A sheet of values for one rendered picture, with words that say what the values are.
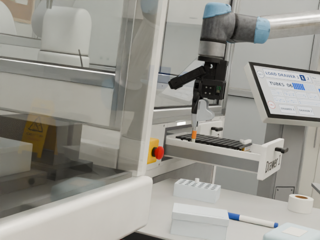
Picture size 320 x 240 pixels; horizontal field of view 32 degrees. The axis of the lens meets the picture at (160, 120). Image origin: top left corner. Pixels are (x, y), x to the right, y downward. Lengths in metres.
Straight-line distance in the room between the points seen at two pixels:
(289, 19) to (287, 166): 1.15
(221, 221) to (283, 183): 1.55
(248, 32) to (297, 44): 1.86
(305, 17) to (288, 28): 0.06
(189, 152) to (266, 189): 1.03
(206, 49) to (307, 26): 0.38
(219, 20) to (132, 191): 0.69
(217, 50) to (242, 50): 1.96
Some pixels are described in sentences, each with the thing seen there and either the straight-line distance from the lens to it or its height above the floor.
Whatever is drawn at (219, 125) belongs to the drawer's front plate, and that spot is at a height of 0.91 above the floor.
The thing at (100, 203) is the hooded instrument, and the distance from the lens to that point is 0.94.
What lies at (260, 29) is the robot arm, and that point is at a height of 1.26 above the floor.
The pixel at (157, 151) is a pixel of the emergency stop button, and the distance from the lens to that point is 1.62.
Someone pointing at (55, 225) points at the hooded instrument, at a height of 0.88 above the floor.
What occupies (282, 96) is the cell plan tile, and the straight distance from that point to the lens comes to 2.65.
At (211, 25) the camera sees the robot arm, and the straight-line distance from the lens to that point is 1.58.
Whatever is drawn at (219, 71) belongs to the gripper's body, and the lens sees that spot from 1.59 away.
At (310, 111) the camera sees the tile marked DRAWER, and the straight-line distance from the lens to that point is 2.72.
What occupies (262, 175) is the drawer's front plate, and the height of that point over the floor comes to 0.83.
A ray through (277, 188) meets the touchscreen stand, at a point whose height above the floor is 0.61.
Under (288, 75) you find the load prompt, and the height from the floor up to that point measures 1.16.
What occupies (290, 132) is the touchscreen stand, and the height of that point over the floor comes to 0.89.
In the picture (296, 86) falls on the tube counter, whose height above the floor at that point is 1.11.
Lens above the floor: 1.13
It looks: 6 degrees down
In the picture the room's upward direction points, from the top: 7 degrees clockwise
